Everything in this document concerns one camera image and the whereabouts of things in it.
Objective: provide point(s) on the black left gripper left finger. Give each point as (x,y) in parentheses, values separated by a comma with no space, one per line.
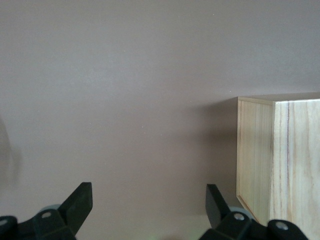
(72,212)

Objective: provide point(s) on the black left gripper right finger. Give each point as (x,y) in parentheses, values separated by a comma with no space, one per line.
(217,212)

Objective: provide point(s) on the light wooden drawer box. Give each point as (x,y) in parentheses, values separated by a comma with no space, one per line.
(295,155)

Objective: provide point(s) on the brown table mat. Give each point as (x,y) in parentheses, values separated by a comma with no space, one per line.
(125,87)

